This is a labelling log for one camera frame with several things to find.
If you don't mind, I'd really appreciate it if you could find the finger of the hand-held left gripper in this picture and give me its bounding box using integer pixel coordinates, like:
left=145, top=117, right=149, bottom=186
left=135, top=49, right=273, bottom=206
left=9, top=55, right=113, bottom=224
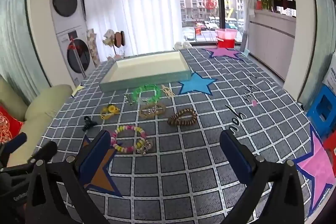
left=26, top=141, right=58, bottom=165
left=0, top=132, right=28, bottom=154

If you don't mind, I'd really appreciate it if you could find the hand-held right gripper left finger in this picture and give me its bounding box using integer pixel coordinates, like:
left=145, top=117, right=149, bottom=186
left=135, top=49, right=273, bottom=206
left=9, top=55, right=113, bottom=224
left=25, top=130, right=118, bottom=224

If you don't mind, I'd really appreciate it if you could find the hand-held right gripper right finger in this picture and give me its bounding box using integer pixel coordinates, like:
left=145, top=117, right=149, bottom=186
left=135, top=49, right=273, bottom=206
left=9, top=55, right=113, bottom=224
left=219, top=130, right=313, bottom=224

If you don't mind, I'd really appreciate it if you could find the black hair claw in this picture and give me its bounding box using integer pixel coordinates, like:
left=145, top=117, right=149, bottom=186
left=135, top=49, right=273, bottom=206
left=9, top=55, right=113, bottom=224
left=82, top=116, right=98, bottom=132

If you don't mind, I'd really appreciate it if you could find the colourful bead bracelet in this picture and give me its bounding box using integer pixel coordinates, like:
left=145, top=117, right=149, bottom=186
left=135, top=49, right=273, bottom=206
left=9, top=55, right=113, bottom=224
left=110, top=125, right=147, bottom=154

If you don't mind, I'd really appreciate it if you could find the yellow flower hair tie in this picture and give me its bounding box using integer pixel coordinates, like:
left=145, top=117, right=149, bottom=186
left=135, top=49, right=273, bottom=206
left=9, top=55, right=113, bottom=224
left=100, top=104, right=121, bottom=120

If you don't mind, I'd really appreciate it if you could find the silver chain bracelet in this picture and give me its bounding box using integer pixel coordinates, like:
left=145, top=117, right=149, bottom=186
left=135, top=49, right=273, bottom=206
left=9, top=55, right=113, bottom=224
left=135, top=139, right=153, bottom=156

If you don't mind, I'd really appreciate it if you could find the clear hair claw clip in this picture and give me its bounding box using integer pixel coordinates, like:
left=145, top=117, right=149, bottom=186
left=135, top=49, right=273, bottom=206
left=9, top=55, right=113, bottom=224
left=139, top=102, right=167, bottom=119

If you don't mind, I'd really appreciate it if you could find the brown spiral hair tie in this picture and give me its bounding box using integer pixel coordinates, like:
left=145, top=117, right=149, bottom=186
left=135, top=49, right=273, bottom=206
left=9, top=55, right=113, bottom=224
left=167, top=108, right=198, bottom=127

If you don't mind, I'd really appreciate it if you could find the green translucent bangle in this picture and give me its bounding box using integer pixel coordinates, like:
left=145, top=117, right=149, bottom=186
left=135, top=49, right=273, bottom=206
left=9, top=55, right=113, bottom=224
left=132, top=84, right=162, bottom=104

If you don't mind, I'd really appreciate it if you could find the cream tray with green sides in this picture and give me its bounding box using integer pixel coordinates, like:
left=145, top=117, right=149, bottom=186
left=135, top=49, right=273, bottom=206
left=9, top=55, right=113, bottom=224
left=99, top=50, right=192, bottom=93

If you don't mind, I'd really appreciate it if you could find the red patterned cushion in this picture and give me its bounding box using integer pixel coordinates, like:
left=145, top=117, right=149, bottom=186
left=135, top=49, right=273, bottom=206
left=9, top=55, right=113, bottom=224
left=0, top=105, right=24, bottom=144

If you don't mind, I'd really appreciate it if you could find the pale green sofa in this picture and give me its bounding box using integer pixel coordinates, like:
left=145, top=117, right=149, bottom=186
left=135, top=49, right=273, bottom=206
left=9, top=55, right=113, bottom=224
left=0, top=74, right=72, bottom=169

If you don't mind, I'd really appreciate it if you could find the grey grid-patterned star cloth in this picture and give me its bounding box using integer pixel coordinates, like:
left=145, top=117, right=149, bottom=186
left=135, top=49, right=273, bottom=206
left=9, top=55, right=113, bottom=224
left=39, top=47, right=336, bottom=224

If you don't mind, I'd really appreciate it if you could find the red plastic stool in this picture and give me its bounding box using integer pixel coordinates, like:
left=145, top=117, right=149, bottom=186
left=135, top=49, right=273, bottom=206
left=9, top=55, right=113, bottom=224
left=322, top=132, right=336, bottom=161

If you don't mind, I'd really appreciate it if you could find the blue plastic stool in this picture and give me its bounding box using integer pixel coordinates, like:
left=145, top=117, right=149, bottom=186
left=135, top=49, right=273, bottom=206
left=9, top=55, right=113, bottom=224
left=307, top=85, right=336, bottom=135

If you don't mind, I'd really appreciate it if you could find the white washing machine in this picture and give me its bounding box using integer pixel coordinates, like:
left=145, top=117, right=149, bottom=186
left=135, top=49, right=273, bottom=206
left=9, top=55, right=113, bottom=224
left=55, top=27, right=100, bottom=85

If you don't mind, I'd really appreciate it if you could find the red plastic bucket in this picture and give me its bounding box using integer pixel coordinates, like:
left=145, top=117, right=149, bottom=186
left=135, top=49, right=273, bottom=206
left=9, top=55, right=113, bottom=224
left=216, top=38, right=235, bottom=49

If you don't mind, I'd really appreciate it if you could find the grey leaning board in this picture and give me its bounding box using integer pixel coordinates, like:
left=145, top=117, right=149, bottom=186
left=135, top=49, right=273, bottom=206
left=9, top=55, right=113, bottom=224
left=241, top=32, right=250, bottom=50

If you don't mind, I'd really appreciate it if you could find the metal slipper rack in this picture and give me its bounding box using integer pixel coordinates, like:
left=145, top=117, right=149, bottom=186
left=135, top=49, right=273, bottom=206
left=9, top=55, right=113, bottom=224
left=102, top=29, right=126, bottom=60

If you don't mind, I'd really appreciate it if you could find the white low cabinet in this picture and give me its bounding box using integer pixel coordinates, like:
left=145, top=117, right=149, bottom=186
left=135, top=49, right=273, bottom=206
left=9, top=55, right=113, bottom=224
left=248, top=9, right=297, bottom=80

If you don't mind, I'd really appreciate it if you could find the pink plastic basin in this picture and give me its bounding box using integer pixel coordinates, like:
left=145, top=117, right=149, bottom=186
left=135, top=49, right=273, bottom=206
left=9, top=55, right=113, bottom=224
left=215, top=28, right=239, bottom=41

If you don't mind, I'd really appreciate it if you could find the pair of white shoes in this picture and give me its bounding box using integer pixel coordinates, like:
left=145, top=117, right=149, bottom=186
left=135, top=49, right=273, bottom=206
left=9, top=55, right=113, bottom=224
left=174, top=41, right=192, bottom=50

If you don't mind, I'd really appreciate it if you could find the white printed bag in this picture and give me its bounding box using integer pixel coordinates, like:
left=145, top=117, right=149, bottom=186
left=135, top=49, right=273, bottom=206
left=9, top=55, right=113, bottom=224
left=323, top=52, right=336, bottom=94

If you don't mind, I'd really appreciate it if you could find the white sheer curtain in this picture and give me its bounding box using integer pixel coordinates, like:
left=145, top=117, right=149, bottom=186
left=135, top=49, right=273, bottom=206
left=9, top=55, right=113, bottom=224
left=83, top=0, right=183, bottom=56

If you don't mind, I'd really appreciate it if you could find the red mop with metal handle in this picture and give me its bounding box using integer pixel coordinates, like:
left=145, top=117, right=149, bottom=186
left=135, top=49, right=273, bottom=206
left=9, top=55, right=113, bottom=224
left=67, top=35, right=86, bottom=77

